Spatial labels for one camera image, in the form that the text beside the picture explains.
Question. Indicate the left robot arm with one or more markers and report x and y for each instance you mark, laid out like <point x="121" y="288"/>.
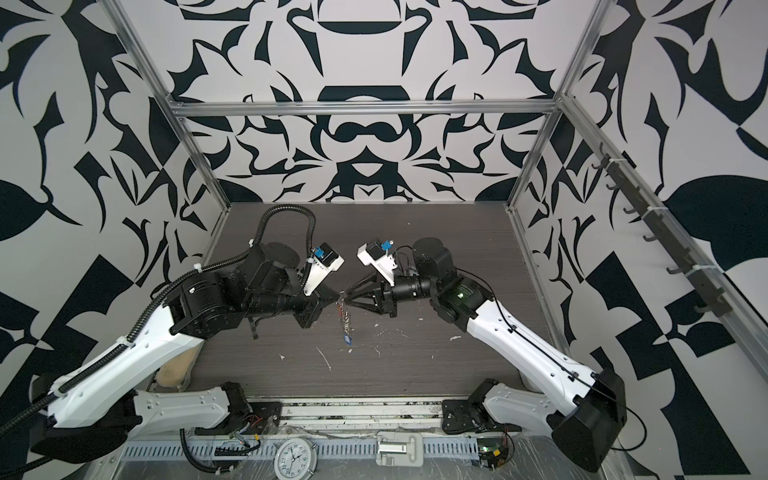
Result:
<point x="90" y="412"/>

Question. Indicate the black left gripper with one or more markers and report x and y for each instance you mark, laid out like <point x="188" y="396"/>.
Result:
<point x="313" y="302"/>

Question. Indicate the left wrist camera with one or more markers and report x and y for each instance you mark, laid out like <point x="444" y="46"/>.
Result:
<point x="322" y="261"/>

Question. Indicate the wooden brush block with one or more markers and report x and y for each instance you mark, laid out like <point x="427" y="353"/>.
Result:
<point x="176" y="373"/>

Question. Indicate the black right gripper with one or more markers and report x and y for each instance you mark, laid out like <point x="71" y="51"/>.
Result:
<point x="388" y="299"/>

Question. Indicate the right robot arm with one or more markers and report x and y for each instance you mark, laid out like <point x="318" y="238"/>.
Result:
<point x="582" y="410"/>

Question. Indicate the white alarm clock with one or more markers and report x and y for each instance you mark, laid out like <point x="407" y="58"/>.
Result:
<point x="296" y="459"/>

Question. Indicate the silver metal latch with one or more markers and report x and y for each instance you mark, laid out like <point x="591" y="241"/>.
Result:
<point x="399" y="449"/>

